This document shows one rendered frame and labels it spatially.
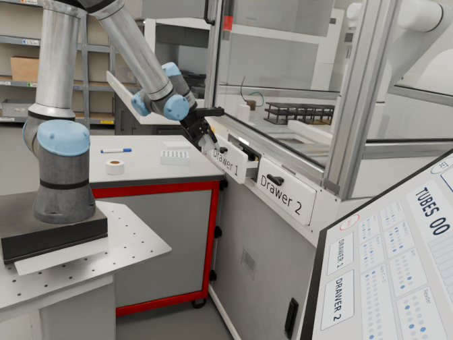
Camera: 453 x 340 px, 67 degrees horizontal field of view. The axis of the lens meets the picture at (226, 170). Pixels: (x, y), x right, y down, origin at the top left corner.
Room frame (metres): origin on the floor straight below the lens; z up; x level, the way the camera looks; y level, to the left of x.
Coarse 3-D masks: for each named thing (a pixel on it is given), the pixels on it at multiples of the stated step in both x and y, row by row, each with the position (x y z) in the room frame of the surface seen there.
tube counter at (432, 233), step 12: (444, 216) 0.37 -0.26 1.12; (420, 228) 0.38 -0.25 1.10; (432, 228) 0.36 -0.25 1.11; (444, 228) 0.35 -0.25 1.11; (432, 240) 0.34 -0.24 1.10; (444, 240) 0.33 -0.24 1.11; (432, 252) 0.32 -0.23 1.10; (444, 252) 0.31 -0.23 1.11; (444, 264) 0.29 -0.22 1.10; (444, 276) 0.28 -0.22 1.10; (444, 288) 0.26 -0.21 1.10
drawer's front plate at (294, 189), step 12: (264, 168) 1.10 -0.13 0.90; (276, 168) 1.04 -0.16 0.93; (264, 180) 1.09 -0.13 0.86; (288, 180) 0.97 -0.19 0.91; (264, 192) 1.08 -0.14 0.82; (276, 192) 1.02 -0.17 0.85; (288, 192) 0.96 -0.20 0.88; (300, 192) 0.91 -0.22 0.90; (312, 192) 0.87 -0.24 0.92; (312, 204) 0.88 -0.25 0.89; (300, 216) 0.89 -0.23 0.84
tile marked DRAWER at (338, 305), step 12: (348, 276) 0.38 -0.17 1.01; (336, 288) 0.37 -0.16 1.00; (348, 288) 0.35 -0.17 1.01; (324, 300) 0.36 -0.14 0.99; (336, 300) 0.34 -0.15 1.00; (348, 300) 0.33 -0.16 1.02; (324, 312) 0.34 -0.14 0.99; (336, 312) 0.32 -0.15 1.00; (348, 312) 0.31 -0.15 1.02; (324, 324) 0.31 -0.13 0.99
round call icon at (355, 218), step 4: (352, 216) 0.55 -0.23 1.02; (356, 216) 0.54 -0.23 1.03; (344, 220) 0.56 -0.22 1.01; (348, 220) 0.55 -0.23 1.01; (352, 220) 0.53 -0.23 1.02; (356, 220) 0.52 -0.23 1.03; (360, 220) 0.51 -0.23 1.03; (340, 224) 0.55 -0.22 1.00; (344, 224) 0.54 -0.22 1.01; (348, 224) 0.53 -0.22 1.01; (352, 224) 0.52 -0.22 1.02; (340, 228) 0.53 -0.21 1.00; (344, 228) 0.52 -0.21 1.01; (348, 228) 0.51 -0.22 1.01; (340, 232) 0.52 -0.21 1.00
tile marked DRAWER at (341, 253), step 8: (352, 232) 0.49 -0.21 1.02; (344, 240) 0.48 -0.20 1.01; (352, 240) 0.46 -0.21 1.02; (336, 248) 0.47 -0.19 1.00; (344, 248) 0.46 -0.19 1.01; (352, 248) 0.44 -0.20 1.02; (328, 256) 0.46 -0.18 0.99; (336, 256) 0.45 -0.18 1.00; (344, 256) 0.43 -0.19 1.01; (352, 256) 0.42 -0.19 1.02; (328, 264) 0.44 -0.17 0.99; (336, 264) 0.42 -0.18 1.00; (344, 264) 0.41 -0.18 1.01; (328, 272) 0.42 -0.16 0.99
